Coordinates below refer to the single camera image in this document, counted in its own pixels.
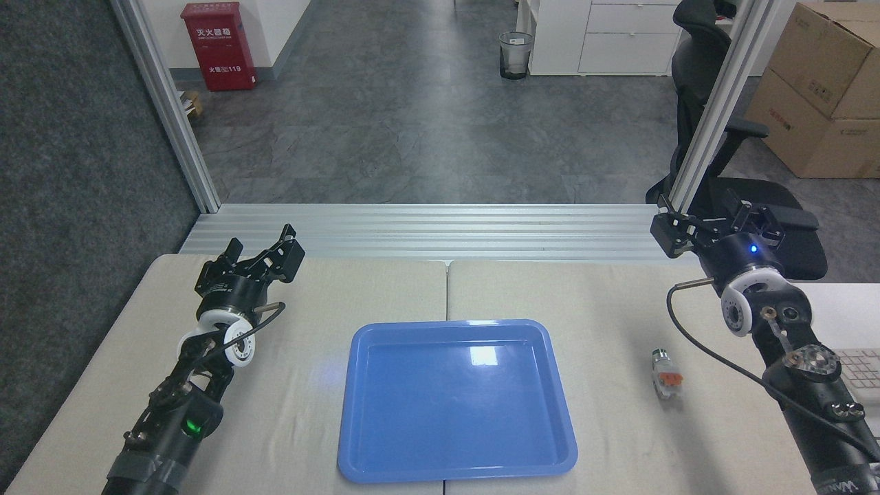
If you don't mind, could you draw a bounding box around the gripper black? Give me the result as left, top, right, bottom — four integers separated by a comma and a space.
195, 224, 306, 320
650, 188, 787, 294

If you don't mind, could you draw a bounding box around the blue plastic tray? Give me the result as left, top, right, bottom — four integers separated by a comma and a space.
337, 319, 579, 484

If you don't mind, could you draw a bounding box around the brown cardboard box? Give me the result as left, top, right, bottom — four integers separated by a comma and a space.
744, 68, 880, 180
764, 1, 880, 122

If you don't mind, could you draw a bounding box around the beige table cloth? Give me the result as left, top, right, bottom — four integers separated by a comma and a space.
3, 254, 450, 495
443, 259, 820, 495

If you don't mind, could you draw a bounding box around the black office chair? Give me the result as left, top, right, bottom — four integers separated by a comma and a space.
644, 0, 829, 282

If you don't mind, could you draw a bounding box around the white computer keyboard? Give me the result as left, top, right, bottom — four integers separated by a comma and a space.
828, 348, 880, 421

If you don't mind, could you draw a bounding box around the white drawer cabinet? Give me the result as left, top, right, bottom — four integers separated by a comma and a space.
515, 0, 689, 77

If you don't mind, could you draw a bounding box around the red fire extinguisher box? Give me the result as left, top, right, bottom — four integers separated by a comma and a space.
180, 1, 258, 93

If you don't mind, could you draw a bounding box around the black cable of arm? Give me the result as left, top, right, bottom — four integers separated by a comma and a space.
666, 278, 880, 463
203, 301, 287, 362

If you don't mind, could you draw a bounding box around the silver aluminium post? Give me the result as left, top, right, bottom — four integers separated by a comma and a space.
668, 0, 782, 215
109, 0, 222, 215

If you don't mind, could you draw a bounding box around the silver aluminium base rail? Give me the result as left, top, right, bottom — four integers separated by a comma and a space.
177, 203, 720, 267

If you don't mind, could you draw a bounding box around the wire mesh waste bin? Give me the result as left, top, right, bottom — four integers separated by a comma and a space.
498, 31, 535, 81

